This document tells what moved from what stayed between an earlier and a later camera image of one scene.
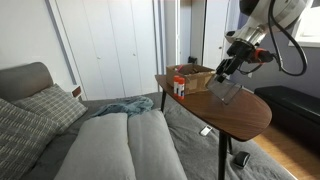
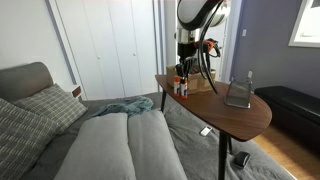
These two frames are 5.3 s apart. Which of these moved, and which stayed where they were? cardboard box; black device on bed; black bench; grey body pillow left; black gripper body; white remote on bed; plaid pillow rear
Moved: black gripper body
Stayed: black bench; grey body pillow left; white remote on bed; cardboard box; plaid pillow rear; black device on bed
